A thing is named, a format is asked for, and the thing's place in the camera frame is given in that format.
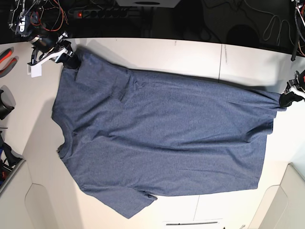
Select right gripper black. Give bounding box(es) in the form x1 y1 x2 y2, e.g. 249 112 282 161
30 31 81 70

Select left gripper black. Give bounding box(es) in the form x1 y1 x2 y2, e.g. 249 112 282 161
279 71 305 107

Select blue grey t-shirt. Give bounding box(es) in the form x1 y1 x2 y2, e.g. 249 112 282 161
52 48 282 219

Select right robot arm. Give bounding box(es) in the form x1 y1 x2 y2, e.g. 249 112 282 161
8 0 81 73

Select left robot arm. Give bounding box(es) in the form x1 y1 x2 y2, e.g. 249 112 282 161
279 0 305 108

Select black round object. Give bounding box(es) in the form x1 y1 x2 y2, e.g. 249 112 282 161
0 85 16 120

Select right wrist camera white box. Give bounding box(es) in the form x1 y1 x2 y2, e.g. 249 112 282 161
27 63 42 78

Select white power strip red switch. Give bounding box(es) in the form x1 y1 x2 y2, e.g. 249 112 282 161
68 8 144 19

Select red handled pliers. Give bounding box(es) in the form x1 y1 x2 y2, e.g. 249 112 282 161
0 47 19 78

